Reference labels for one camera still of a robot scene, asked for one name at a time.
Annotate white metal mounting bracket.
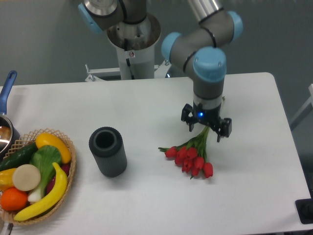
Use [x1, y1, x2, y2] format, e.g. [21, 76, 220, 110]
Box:
[85, 59, 172, 82]

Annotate red tulip bouquet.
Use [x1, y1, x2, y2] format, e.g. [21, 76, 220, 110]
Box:
[158, 126, 214, 178]

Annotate orange fruit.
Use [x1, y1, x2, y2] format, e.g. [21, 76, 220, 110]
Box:
[0, 188, 28, 212]

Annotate purple red vegetable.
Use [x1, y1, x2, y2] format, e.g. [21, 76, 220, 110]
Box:
[46, 164, 70, 194]

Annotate black device at table edge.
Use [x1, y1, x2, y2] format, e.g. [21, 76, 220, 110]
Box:
[295, 198, 313, 224]

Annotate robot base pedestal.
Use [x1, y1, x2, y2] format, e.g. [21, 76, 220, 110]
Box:
[107, 13, 161, 80]

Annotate blue handled saucepan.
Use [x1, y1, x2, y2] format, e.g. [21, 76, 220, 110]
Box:
[0, 70, 20, 161]

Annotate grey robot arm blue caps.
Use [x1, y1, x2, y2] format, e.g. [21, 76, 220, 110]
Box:
[78, 0, 243, 138]

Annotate green bok choy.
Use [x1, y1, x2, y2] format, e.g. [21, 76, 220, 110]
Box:
[28, 145, 62, 204]

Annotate yellow banana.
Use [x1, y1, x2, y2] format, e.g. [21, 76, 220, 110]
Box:
[14, 162, 67, 221]

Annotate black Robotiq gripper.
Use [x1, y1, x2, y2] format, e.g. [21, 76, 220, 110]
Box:
[181, 103, 232, 142]

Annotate white frame at right edge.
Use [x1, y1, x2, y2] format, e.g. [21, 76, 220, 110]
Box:
[290, 84, 313, 131]

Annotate woven wicker basket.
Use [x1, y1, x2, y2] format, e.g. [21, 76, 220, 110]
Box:
[0, 128, 76, 226]

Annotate yellow bell pepper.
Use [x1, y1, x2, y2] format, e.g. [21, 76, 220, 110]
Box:
[0, 168, 16, 191]

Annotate beige round disc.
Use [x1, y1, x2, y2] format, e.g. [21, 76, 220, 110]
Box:
[12, 164, 41, 191]

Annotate green cucumber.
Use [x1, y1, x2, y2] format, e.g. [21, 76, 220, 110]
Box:
[0, 142, 38, 171]

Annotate dark grey ribbed vase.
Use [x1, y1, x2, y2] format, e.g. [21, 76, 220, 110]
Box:
[89, 127, 127, 178]

